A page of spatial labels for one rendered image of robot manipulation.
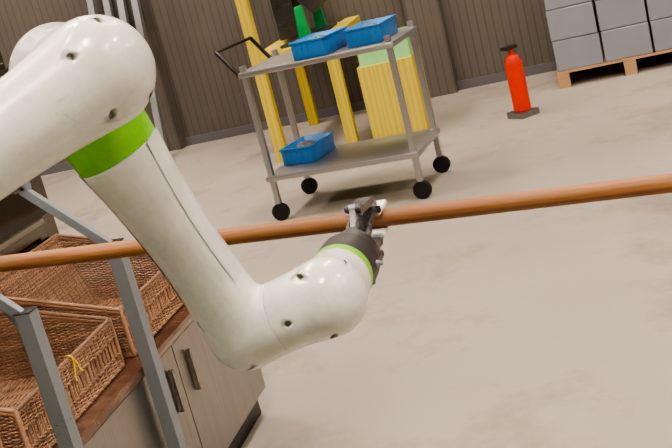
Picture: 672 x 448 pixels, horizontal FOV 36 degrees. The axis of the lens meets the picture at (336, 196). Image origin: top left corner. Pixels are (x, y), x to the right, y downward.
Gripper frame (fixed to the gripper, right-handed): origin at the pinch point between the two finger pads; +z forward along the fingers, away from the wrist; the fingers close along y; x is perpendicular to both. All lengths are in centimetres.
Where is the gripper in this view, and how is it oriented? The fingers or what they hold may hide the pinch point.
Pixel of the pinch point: (376, 219)
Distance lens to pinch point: 171.9
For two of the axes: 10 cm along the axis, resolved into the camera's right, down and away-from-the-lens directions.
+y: 1.9, 9.5, 2.4
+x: 9.6, -1.2, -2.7
